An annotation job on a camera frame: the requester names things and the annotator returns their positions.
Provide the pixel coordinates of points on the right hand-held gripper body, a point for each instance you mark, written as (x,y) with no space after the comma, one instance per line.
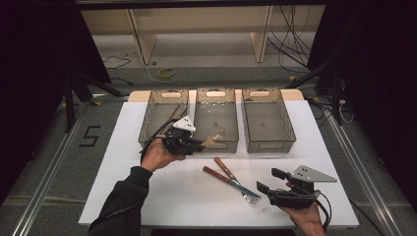
(296,198)

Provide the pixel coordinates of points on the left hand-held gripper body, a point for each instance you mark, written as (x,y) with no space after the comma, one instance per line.
(178,142)

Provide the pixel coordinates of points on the smoky transparent plastic bin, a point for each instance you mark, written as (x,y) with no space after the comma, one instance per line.
(157,118)
(215,114)
(267,124)

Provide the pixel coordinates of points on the person's left hand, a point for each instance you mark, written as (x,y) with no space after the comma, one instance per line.
(157,155)

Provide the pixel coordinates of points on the person's right hand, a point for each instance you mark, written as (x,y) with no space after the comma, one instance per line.
(309,219)

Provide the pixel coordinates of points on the yellow tape roll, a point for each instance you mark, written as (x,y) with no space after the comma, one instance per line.
(161,73)

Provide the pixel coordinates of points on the white table cover sheet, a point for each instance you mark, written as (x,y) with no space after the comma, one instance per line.
(114,183)

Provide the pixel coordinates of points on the black metal stand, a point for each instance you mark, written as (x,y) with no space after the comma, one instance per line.
(336,98)

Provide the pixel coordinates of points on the light wooden bench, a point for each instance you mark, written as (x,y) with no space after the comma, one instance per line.
(144,42)

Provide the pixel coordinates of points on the black tripod stand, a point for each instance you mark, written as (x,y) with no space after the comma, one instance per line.
(69,105)

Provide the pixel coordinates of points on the black curtain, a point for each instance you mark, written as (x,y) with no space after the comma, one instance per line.
(32,82)
(383,82)

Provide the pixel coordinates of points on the aluminium floor rail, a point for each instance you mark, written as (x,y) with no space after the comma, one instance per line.
(364,177)
(46,177)

